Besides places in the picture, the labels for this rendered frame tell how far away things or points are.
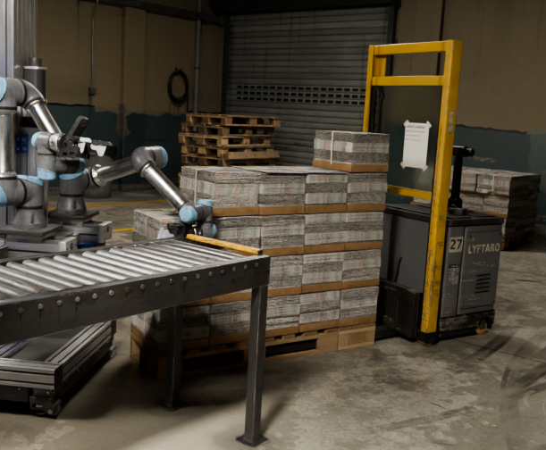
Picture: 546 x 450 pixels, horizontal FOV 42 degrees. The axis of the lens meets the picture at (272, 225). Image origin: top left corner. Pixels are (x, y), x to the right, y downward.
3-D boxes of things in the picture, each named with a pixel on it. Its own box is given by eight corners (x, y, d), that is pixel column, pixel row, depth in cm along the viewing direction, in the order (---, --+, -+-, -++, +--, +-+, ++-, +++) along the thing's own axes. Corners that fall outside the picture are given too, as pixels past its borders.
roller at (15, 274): (-2, 275, 259) (-2, 262, 258) (76, 303, 229) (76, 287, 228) (-15, 277, 255) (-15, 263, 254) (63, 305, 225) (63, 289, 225)
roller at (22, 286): (-19, 278, 254) (-19, 264, 253) (58, 306, 224) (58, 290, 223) (-33, 279, 250) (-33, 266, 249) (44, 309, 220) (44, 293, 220)
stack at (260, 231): (128, 357, 398) (131, 208, 385) (301, 332, 461) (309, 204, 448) (156, 381, 366) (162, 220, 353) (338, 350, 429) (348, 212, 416)
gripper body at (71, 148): (91, 159, 283) (70, 156, 289) (94, 137, 283) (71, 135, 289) (77, 157, 277) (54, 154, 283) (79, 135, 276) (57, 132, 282)
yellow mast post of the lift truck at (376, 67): (349, 303, 503) (368, 45, 476) (359, 301, 508) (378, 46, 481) (357, 305, 496) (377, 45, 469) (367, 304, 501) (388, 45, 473)
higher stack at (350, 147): (300, 332, 461) (313, 129, 441) (337, 327, 477) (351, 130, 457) (337, 350, 429) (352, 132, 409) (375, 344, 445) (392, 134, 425)
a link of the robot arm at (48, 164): (67, 179, 297) (67, 153, 296) (46, 181, 288) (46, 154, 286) (54, 178, 301) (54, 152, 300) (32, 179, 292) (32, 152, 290)
